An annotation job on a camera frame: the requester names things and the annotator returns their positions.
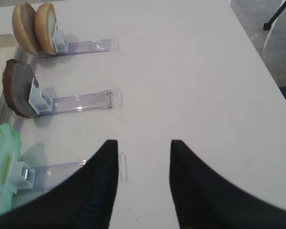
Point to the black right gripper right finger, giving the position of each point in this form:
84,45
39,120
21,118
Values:
205,200

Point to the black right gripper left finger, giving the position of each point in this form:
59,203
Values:
83,201

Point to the clear lettuce holder track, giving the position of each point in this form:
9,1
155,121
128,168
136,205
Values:
48,177

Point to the white lettuce pusher block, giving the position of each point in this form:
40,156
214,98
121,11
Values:
19,175

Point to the green lettuce leaf standing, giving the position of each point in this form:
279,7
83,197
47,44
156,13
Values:
10,145

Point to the brown meat patty standing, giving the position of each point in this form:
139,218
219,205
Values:
16,80

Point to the clear patty holder track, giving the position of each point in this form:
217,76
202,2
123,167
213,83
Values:
108,99

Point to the white patty pusher block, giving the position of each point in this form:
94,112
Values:
39,99

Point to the clear bun holder track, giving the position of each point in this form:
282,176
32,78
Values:
105,45

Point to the white bun pusher block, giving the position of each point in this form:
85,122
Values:
59,41

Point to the black tripod leg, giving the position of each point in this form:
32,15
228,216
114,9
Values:
267,26

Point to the plain bun half standing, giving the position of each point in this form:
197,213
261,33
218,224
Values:
44,26

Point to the sesame bun half standing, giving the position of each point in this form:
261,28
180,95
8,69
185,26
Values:
23,17

